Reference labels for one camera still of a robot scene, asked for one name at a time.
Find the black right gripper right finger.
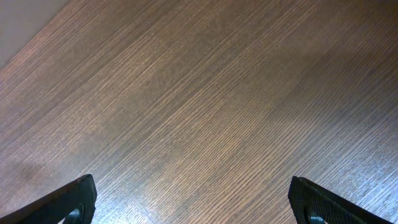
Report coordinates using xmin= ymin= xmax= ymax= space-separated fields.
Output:
xmin=288 ymin=176 xmax=390 ymax=224

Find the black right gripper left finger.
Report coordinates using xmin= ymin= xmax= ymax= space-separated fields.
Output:
xmin=1 ymin=174 xmax=97 ymax=224

